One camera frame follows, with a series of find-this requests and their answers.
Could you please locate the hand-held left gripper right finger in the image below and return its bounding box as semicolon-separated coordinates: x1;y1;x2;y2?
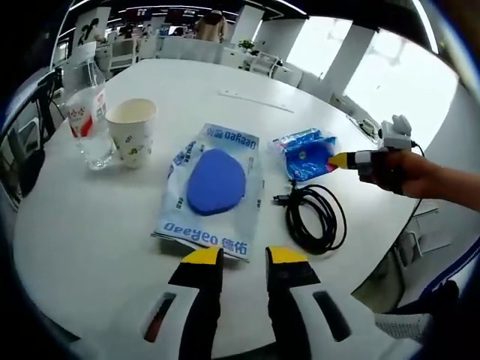
265;244;412;360

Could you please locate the white mesh chair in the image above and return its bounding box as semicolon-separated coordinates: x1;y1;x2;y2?
374;311;434;342

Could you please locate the person's right hand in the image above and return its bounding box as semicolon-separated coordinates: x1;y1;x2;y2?
372;149;429;197

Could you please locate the white table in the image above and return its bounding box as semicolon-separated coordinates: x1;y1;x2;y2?
13;58;440;338

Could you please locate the large clear blue packet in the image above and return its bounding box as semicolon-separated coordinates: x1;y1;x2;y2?
151;121;263;264

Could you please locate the wall poster with dark figure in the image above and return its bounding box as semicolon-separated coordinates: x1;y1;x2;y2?
73;16;99;52

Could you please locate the black stand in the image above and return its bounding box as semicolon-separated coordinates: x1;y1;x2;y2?
35;69;63;146

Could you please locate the clear water bottle red label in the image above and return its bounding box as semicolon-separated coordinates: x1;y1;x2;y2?
66;58;118;172

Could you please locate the white cloth with blue print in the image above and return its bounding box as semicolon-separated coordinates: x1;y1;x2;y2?
408;239;480;312

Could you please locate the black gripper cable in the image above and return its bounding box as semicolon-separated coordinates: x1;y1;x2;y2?
408;139;428;236

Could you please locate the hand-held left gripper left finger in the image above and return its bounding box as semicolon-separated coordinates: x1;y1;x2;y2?
78;246;226;360

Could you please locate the white paper cup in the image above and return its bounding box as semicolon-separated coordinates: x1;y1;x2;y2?
104;97;157;169

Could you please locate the small blue packet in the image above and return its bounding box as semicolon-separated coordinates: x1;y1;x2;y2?
267;127;338;184

